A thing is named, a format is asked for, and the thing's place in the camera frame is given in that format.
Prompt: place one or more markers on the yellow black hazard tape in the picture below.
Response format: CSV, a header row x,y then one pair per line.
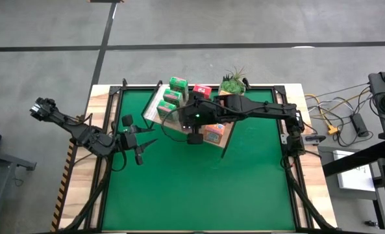
x,y
62,188

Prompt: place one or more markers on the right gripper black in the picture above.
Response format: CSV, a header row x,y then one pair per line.
x,y
198,113

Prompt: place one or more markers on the green Apple Jacks cereal box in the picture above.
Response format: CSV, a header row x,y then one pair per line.
x,y
178,84
172,96
166,109

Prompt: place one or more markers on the black beam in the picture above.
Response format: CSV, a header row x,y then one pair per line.
x,y
357,159

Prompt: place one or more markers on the red Froot Loops cereal box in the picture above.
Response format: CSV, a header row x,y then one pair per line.
x,y
202,90

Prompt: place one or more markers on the black equipment stand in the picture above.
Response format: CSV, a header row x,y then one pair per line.
x,y
378,84

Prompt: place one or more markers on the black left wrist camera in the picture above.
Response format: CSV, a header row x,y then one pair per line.
x,y
127,120

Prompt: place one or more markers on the black power adapter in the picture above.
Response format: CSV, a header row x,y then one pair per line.
x,y
360,125

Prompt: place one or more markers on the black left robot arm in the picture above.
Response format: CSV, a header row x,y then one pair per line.
x,y
81,135

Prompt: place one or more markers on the white box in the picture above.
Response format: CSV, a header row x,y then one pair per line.
x,y
354,178

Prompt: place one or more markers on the black aluminium table frame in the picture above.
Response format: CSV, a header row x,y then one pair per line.
x,y
296,208

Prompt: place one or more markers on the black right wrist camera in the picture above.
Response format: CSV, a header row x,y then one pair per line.
x,y
195,139

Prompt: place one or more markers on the small black object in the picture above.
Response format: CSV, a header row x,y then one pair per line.
x,y
370,223

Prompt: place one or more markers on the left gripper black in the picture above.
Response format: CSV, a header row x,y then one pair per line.
x,y
129,141

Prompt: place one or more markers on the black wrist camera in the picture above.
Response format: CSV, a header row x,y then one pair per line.
x,y
127,120
195,139

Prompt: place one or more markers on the green table mat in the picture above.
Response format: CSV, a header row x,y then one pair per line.
x,y
195,195

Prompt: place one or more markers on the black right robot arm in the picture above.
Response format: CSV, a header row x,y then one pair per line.
x,y
263,109

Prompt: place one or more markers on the succulent plant in patterned pot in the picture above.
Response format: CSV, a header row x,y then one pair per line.
x,y
232,85

